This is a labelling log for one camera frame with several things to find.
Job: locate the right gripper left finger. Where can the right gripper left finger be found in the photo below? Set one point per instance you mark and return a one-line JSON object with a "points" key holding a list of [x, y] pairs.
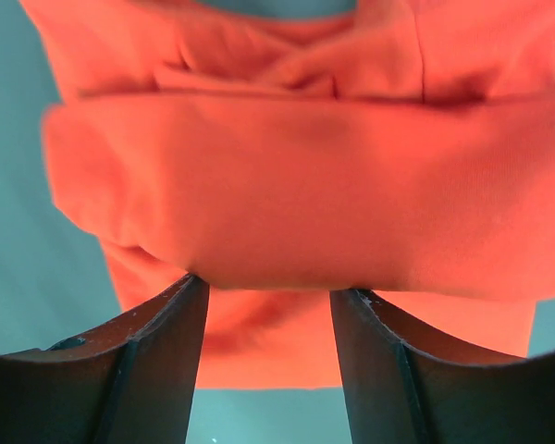
{"points": [[129, 380]]}

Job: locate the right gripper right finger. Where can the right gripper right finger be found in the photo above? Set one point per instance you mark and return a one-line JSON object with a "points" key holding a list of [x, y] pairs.
{"points": [[405, 381]]}

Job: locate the orange t-shirt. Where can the orange t-shirt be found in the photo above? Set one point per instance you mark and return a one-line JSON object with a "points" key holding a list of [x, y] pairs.
{"points": [[405, 147]]}

